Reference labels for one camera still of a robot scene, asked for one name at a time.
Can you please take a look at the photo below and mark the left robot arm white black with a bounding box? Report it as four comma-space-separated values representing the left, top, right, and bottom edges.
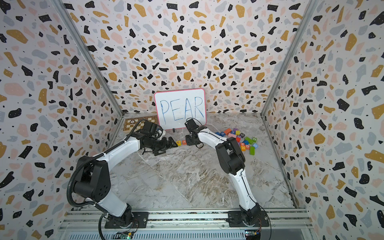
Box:
67, 120, 178, 228

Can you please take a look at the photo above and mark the green block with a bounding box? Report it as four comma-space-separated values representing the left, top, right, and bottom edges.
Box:
243, 137, 258, 145

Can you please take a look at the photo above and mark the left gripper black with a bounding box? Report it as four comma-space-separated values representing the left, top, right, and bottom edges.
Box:
149, 136, 178, 155

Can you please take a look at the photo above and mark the orange block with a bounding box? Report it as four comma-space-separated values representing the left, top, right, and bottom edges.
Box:
224, 129, 232, 135

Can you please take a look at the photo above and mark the whiteboard with pink frame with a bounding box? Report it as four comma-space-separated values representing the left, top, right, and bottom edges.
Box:
154, 89, 207, 130

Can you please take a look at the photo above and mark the wooden chessboard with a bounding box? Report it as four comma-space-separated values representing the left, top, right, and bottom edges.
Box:
123, 116, 158, 134

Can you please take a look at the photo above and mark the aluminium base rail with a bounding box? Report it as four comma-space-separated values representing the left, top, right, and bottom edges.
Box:
56, 208, 317, 240

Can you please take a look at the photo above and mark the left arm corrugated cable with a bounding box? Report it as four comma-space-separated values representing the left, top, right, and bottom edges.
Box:
66, 119, 151, 208

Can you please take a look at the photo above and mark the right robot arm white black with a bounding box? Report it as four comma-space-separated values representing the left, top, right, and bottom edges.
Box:
185, 118, 262, 226

